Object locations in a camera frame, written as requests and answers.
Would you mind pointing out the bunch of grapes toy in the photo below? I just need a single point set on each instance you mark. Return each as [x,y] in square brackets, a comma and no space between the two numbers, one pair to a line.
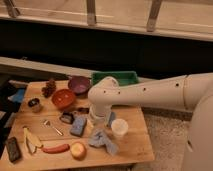
[49,89]

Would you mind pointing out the red bowl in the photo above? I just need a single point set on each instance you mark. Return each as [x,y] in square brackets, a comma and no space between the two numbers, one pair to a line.
[63,98]

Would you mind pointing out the blue plastic cup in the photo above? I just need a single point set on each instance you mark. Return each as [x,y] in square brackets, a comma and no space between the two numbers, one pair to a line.
[112,117]

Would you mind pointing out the metal spoon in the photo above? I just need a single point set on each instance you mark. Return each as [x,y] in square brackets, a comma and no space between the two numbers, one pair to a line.
[48,123]

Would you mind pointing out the light blue towel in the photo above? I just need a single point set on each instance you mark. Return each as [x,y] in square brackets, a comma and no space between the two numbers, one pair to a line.
[99,138]

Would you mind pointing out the small dark toy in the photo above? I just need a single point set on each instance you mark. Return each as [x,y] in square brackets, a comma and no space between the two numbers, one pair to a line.
[67,118]

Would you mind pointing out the red sausage toy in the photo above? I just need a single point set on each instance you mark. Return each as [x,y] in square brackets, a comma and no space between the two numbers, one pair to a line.
[57,149]

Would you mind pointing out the green plastic tray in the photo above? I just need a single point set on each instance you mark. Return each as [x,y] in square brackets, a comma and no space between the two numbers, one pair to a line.
[123,77]

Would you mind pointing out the wooden table board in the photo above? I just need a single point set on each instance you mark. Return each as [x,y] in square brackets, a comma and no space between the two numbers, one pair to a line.
[134,147]

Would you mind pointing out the blue sponge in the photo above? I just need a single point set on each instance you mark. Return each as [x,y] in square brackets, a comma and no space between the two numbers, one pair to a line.
[78,126]

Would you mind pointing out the blue cloth at left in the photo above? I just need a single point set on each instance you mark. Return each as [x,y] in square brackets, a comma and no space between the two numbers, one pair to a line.
[18,96]

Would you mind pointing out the small brown jar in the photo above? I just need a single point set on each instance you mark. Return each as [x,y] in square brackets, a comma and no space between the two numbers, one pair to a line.
[35,105]

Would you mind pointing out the banana toy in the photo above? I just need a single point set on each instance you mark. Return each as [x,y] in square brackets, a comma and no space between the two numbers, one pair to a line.
[31,141]

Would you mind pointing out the black handled knife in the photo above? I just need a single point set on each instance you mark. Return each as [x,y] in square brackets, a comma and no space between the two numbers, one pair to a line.
[78,110]

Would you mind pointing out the white plastic cup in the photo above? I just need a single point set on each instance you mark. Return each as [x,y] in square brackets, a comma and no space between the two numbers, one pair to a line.
[119,128]

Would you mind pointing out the purple bowl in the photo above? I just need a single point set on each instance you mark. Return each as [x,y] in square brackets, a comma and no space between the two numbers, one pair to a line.
[79,84]

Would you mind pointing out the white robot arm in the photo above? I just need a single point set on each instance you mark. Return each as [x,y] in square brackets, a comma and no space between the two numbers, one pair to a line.
[192,93]

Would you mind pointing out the black rectangular block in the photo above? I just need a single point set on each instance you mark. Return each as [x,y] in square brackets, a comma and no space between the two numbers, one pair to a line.
[13,149]

